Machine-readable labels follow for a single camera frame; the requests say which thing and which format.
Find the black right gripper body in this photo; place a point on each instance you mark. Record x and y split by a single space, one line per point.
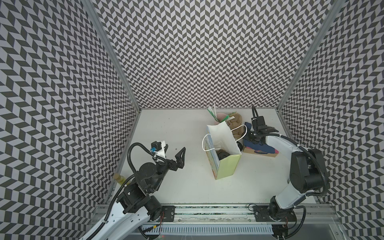
259 128

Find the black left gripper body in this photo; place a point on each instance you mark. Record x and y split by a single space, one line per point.
162 169

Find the dark blue napkin stack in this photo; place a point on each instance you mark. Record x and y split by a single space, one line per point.
258 146

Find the illustrated green paper gift bag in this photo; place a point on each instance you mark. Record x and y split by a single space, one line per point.
222 151

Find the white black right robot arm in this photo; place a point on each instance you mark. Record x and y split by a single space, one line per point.
308 175

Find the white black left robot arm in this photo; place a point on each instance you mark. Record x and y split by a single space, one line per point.
134 207

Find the stack of brown cup carriers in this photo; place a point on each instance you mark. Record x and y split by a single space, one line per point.
235 122

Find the brown cardboard box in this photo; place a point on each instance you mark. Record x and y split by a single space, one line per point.
260 153

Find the stack of black cup lids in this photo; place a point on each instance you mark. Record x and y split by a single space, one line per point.
240 146

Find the yellow liquid bottle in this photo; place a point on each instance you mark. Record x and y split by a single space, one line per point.
119 178

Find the pink metal bucket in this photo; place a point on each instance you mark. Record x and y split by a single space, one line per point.
220 118

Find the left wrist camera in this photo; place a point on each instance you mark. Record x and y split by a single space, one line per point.
158 148

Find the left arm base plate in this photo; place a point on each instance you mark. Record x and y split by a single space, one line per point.
164 214

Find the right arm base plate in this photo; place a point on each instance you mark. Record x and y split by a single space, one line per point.
264 214

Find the aluminium front rail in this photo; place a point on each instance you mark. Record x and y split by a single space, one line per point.
243 214

